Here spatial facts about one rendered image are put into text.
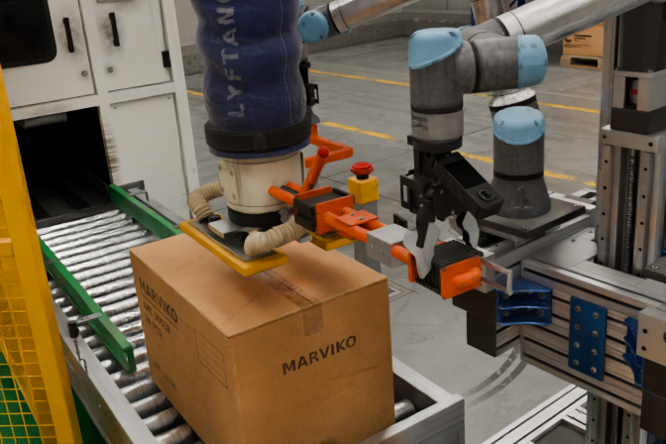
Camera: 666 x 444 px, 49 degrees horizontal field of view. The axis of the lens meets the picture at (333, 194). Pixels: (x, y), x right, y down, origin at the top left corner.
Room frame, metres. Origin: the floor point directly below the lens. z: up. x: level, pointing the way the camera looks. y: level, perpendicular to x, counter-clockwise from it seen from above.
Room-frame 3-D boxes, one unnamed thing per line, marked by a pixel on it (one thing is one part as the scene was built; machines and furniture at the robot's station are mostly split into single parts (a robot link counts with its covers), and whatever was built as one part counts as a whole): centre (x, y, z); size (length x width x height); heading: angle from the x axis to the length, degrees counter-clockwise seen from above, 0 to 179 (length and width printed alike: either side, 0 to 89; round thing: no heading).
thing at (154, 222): (2.77, 0.61, 0.60); 1.60 x 0.10 x 0.09; 32
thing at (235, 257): (1.49, 0.23, 1.09); 0.34 x 0.10 x 0.05; 32
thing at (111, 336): (2.48, 1.06, 0.60); 1.60 x 0.10 x 0.09; 32
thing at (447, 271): (1.02, -0.16, 1.19); 0.08 x 0.07 x 0.05; 32
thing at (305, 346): (1.65, 0.22, 0.75); 0.60 x 0.40 x 0.40; 32
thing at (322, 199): (1.32, 0.02, 1.19); 0.10 x 0.08 x 0.06; 122
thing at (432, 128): (1.04, -0.16, 1.41); 0.08 x 0.08 x 0.05
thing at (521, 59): (1.07, -0.26, 1.49); 0.11 x 0.11 x 0.08; 8
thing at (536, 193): (1.65, -0.44, 1.09); 0.15 x 0.15 x 0.10
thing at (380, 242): (1.14, -0.09, 1.18); 0.07 x 0.07 x 0.04; 32
